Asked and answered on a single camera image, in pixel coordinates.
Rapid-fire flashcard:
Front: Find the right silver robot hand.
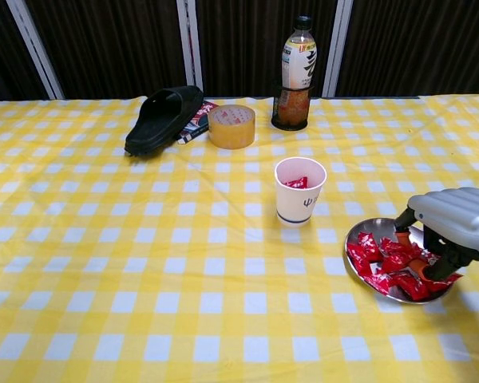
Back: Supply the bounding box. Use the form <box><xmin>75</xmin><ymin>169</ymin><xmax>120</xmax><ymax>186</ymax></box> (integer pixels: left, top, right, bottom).
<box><xmin>393</xmin><ymin>187</ymin><xmax>479</xmax><ymax>282</ymax></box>

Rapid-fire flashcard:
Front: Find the white partition post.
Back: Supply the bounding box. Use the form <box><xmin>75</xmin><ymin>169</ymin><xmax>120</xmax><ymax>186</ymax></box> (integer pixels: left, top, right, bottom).
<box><xmin>176</xmin><ymin>0</ymin><xmax>204</xmax><ymax>95</ymax></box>
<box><xmin>321</xmin><ymin>0</ymin><xmax>354</xmax><ymax>99</ymax></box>
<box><xmin>6</xmin><ymin>0</ymin><xmax>65</xmax><ymax>101</ymax></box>

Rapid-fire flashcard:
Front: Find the plastic drink bottle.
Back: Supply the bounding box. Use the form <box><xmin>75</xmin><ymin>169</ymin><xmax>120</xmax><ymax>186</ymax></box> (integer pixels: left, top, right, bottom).
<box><xmin>281</xmin><ymin>15</ymin><xmax>319</xmax><ymax>123</ymax></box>

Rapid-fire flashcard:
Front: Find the black rubber slipper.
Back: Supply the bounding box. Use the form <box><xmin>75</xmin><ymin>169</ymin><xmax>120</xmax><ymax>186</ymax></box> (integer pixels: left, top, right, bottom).
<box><xmin>124</xmin><ymin>85</ymin><xmax>205</xmax><ymax>157</ymax></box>

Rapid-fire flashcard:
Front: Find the dark pleated curtain panel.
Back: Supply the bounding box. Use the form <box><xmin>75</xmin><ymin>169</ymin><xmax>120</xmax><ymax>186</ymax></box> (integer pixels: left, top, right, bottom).
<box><xmin>0</xmin><ymin>0</ymin><xmax>51</xmax><ymax>108</ymax></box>
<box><xmin>23</xmin><ymin>0</ymin><xmax>189</xmax><ymax>101</ymax></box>
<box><xmin>335</xmin><ymin>0</ymin><xmax>479</xmax><ymax>99</ymax></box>
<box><xmin>194</xmin><ymin>0</ymin><xmax>342</xmax><ymax>100</ymax></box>

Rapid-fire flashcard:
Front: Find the yellow white checked tablecloth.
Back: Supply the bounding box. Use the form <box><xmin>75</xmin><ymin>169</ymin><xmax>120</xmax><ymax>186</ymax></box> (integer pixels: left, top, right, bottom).
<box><xmin>0</xmin><ymin>93</ymin><xmax>479</xmax><ymax>383</ymax></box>

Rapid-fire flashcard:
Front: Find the clear packing tape roll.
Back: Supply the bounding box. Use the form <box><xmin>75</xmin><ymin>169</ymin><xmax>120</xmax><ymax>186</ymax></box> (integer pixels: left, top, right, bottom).
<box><xmin>207</xmin><ymin>104</ymin><xmax>256</xmax><ymax>150</ymax></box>

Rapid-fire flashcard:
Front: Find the black mesh cup holder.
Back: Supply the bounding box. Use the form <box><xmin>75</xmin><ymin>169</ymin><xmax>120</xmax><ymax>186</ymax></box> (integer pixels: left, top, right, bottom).
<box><xmin>271</xmin><ymin>79</ymin><xmax>315</xmax><ymax>132</ymax></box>

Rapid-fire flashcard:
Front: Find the white paper cup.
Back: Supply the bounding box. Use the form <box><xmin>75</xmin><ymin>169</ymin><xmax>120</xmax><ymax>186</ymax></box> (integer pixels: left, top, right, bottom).
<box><xmin>274</xmin><ymin>156</ymin><xmax>328</xmax><ymax>228</ymax></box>

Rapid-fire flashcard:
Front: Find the round steel plate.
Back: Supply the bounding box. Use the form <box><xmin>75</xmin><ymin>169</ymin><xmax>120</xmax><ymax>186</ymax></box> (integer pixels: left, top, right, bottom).
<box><xmin>344</xmin><ymin>217</ymin><xmax>464</xmax><ymax>306</ymax></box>

